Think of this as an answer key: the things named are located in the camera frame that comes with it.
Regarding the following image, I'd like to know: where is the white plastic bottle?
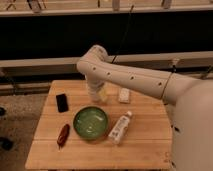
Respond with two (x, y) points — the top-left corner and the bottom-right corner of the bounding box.
(108, 111), (132, 145)

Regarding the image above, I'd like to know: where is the white rectangular sponge block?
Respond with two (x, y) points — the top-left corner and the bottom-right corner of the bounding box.
(118, 88), (130, 103)

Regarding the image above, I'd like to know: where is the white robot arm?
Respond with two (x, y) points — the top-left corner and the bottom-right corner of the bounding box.
(77, 45), (213, 171)

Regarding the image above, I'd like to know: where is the black hanging cable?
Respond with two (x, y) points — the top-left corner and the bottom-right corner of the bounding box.
(111, 3), (135, 65)

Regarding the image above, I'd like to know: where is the green ceramic bowl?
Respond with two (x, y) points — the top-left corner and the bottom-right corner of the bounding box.
(73, 106), (109, 140)

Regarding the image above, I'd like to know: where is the black object on floor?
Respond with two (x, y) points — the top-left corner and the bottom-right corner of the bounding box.
(0, 137), (13, 150)

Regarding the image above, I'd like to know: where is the black rectangular eraser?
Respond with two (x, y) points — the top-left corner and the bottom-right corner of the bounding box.
(56, 94), (69, 113)

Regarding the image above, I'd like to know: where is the white wall rail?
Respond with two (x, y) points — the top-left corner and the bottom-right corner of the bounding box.
(0, 51), (213, 77)

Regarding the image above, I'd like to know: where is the clear plastic cup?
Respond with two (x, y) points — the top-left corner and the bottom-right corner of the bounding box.
(87, 85), (101, 102)

